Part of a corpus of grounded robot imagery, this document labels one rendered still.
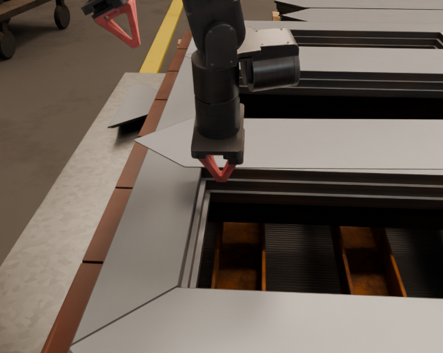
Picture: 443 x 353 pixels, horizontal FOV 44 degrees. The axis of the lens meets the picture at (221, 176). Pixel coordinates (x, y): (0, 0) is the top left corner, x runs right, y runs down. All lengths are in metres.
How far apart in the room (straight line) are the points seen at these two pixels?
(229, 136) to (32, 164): 2.14
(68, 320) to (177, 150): 0.34
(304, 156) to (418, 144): 0.19
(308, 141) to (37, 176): 1.92
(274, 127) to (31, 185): 1.80
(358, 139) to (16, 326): 0.60
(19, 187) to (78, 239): 1.61
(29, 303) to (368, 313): 0.52
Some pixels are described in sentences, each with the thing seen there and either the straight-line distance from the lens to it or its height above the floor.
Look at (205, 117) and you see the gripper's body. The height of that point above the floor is 0.98.
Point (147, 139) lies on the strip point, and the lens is 0.90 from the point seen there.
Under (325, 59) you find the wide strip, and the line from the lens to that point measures 1.31.
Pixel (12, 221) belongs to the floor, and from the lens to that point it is 2.38.
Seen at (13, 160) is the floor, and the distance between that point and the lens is 2.86.
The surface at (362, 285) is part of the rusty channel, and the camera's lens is 0.91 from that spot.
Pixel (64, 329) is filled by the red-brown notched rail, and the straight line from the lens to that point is 0.63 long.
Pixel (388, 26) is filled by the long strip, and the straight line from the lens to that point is 1.63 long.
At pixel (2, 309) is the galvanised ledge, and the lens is 0.90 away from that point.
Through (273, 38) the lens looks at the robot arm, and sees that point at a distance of 0.67.
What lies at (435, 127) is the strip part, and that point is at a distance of 1.01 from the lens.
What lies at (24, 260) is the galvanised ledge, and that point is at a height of 0.68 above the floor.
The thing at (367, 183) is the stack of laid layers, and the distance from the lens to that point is 0.84.
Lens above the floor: 1.26
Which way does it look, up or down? 30 degrees down
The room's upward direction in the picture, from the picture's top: straight up
